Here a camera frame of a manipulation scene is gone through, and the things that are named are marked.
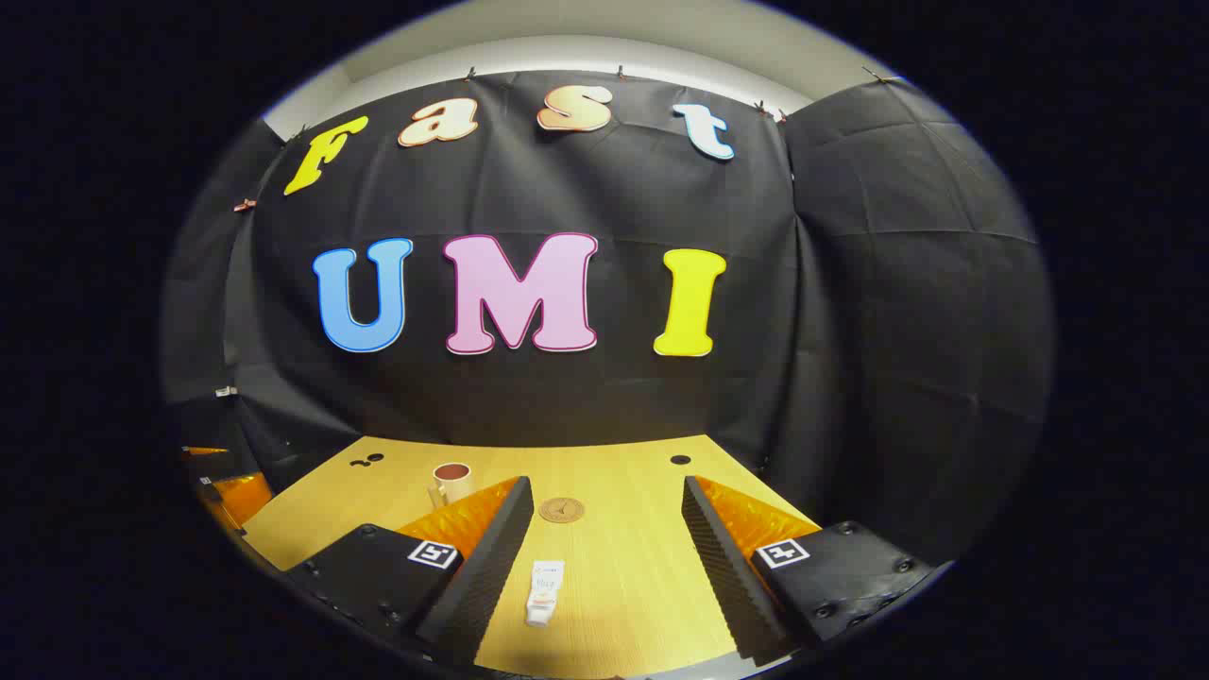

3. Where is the wooden desktop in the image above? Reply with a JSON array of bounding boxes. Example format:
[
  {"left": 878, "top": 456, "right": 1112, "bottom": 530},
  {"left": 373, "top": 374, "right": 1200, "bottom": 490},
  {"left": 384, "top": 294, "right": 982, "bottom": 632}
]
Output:
[{"left": 241, "top": 434, "right": 823, "bottom": 679}]

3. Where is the white toothpaste tube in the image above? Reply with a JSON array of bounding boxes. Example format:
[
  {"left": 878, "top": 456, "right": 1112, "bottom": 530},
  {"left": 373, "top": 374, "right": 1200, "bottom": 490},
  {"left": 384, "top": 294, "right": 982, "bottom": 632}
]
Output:
[{"left": 525, "top": 559, "right": 566, "bottom": 628}]

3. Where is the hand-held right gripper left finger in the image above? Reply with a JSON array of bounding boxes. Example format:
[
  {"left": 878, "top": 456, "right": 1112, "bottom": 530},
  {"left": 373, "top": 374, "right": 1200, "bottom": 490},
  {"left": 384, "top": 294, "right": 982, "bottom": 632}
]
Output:
[{"left": 283, "top": 475, "right": 536, "bottom": 667}]

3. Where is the beige cup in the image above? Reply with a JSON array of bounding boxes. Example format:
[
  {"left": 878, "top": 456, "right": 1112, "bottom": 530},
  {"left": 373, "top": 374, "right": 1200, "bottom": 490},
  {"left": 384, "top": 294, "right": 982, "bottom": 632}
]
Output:
[{"left": 427, "top": 462, "right": 474, "bottom": 511}]

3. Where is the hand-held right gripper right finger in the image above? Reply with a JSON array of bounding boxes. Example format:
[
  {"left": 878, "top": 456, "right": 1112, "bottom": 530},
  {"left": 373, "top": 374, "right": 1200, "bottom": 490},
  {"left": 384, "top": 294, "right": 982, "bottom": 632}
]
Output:
[{"left": 682, "top": 475, "right": 945, "bottom": 662}]

